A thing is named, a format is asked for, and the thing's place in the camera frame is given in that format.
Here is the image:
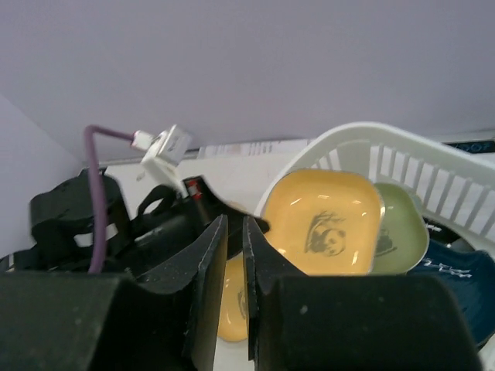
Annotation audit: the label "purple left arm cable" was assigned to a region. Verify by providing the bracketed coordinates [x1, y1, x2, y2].
[83, 124, 136, 274]

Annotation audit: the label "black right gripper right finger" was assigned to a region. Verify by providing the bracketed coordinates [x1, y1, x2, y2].
[243, 217, 482, 370]

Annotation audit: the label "dark blue leaf plate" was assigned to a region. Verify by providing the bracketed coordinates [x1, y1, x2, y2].
[408, 218, 494, 348]

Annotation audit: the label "white plastic dish bin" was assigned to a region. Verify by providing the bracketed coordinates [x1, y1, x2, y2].
[275, 121, 494, 250]

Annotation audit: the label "yellow square dish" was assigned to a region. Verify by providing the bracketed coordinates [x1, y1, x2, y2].
[217, 255, 248, 342]
[261, 168, 384, 275]

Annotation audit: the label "green square panda dish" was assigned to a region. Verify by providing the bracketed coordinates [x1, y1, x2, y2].
[371, 182, 429, 274]

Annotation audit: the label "papers at table back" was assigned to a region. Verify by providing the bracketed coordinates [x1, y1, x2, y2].
[197, 139, 312, 158]

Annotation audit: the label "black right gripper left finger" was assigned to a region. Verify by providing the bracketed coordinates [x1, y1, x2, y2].
[1, 216, 228, 370]

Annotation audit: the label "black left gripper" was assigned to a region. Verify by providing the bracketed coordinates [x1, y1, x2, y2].
[127, 175, 251, 278]

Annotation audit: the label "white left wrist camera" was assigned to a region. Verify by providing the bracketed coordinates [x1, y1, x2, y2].
[131, 124, 192, 198]

